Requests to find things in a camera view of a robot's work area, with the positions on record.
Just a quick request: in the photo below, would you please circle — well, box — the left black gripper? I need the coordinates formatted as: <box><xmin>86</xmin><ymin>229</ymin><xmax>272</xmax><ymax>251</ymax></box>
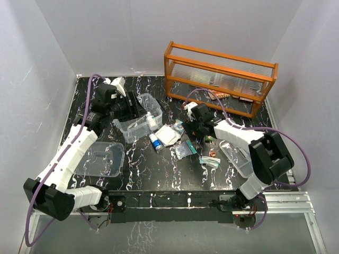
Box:
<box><xmin>108</xmin><ymin>91</ymin><xmax>147</xmax><ymax>122</ymax></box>

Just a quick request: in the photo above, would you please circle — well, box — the clear plastic medicine box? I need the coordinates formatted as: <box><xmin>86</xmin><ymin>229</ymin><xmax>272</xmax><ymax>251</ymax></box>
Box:
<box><xmin>113</xmin><ymin>93</ymin><xmax>163</xmax><ymax>143</ymax></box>

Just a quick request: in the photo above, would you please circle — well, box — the white medicine bottle green label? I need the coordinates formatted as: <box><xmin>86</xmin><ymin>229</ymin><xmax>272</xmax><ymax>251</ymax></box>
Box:
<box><xmin>146</xmin><ymin>112</ymin><xmax>158</xmax><ymax>131</ymax></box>

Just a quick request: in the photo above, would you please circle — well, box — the white gauze pad packet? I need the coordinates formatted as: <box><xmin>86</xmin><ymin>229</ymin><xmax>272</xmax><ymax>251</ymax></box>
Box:
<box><xmin>155</xmin><ymin>124</ymin><xmax>181</xmax><ymax>147</ymax></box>

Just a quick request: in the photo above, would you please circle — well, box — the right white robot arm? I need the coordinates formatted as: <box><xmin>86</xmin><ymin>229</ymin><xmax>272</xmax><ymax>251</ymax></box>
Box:
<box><xmin>183</xmin><ymin>102</ymin><xmax>295</xmax><ymax>210</ymax></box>

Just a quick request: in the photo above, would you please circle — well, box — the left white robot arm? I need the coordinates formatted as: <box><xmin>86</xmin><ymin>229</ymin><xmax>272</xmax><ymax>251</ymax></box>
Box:
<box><xmin>23</xmin><ymin>78</ymin><xmax>147</xmax><ymax>221</ymax></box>

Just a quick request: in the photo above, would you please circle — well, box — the small green box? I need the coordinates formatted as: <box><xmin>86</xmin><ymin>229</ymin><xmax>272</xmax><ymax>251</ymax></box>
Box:
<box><xmin>205</xmin><ymin>135</ymin><xmax>214</xmax><ymax>143</ymax></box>

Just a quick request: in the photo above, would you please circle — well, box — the blue header plastic packet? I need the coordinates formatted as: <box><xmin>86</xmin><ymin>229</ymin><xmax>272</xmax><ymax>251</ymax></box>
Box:
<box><xmin>174</xmin><ymin>140</ymin><xmax>197</xmax><ymax>160</ymax></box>

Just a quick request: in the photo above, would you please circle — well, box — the blue white bandage roll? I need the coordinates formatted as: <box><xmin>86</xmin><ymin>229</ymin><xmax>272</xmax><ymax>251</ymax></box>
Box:
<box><xmin>149</xmin><ymin>133</ymin><xmax>163</xmax><ymax>152</ymax></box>

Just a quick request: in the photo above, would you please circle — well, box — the clear plastic box lid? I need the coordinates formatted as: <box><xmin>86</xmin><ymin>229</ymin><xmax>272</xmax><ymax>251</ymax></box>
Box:
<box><xmin>75</xmin><ymin>142</ymin><xmax>125</xmax><ymax>178</ymax></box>

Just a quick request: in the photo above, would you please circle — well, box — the clear compartment organizer tray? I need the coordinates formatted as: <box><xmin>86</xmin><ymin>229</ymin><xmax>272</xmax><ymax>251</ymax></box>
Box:
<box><xmin>219</xmin><ymin>140</ymin><xmax>254</xmax><ymax>178</ymax></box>

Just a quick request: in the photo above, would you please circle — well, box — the orange wooden shelf rack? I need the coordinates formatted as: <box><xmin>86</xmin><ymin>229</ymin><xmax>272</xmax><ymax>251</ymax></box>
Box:
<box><xmin>164</xmin><ymin>41</ymin><xmax>279</xmax><ymax>118</ymax></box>

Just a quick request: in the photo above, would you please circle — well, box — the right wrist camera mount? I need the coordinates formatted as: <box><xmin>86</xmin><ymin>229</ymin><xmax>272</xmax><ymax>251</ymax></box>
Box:
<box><xmin>183</xmin><ymin>102</ymin><xmax>198</xmax><ymax>122</ymax></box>

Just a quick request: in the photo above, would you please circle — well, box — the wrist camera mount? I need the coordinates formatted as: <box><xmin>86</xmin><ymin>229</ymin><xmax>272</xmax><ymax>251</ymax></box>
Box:
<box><xmin>104</xmin><ymin>77</ymin><xmax>126</xmax><ymax>97</ymax></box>
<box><xmin>183</xmin><ymin>102</ymin><xmax>198</xmax><ymax>122</ymax></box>

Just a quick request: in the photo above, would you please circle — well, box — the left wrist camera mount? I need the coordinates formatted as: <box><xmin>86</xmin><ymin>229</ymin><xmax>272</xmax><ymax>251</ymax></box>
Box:
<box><xmin>104</xmin><ymin>77</ymin><xmax>126</xmax><ymax>97</ymax></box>

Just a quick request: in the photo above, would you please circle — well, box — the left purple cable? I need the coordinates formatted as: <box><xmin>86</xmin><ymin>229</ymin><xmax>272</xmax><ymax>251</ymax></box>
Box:
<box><xmin>24</xmin><ymin>74</ymin><xmax>112</xmax><ymax>247</ymax></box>

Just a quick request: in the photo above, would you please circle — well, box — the purple cable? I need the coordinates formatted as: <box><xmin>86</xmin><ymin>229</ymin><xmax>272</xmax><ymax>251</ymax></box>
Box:
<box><xmin>185</xmin><ymin>88</ymin><xmax>311</xmax><ymax>188</ymax></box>
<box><xmin>24</xmin><ymin>74</ymin><xmax>112</xmax><ymax>247</ymax></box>

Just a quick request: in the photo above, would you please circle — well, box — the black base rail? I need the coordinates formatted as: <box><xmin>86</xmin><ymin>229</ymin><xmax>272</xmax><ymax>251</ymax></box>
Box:
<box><xmin>79</xmin><ymin>189</ymin><xmax>265</xmax><ymax>224</ymax></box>

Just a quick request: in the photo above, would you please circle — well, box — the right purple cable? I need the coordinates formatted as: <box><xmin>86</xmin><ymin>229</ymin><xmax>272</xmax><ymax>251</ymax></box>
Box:
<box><xmin>185</xmin><ymin>88</ymin><xmax>311</xmax><ymax>188</ymax></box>

